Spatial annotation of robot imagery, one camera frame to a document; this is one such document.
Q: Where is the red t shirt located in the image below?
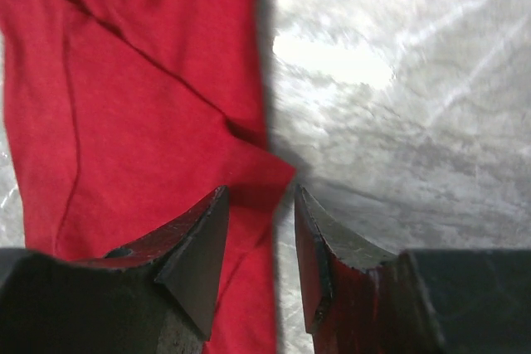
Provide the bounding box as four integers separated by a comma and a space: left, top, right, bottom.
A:
1, 0, 294, 353

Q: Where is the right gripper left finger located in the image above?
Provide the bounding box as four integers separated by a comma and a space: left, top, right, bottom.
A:
1, 186, 229, 353

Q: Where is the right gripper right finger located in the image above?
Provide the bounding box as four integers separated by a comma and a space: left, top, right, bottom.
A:
295, 187, 530, 353

